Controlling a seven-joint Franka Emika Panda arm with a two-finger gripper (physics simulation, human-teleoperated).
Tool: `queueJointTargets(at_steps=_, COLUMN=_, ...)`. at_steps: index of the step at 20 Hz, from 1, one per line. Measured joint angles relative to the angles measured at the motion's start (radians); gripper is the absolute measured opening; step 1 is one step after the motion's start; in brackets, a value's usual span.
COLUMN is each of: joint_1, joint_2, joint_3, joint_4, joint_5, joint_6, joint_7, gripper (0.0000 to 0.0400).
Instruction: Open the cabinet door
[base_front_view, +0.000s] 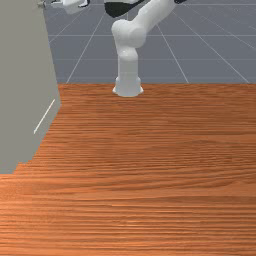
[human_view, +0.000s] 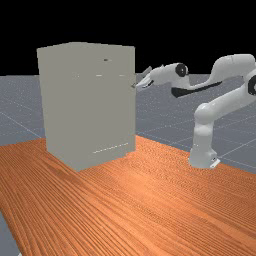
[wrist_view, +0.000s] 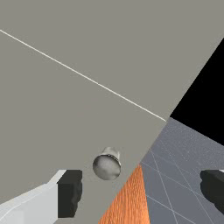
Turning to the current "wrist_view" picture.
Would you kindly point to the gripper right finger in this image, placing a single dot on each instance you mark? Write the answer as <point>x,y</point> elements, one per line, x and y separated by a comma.
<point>214,186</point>

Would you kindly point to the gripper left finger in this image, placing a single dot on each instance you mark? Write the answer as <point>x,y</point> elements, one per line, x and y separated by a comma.
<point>35,201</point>

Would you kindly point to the pale grey cabinet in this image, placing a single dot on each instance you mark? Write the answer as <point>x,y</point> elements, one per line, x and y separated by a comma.
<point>87,58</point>

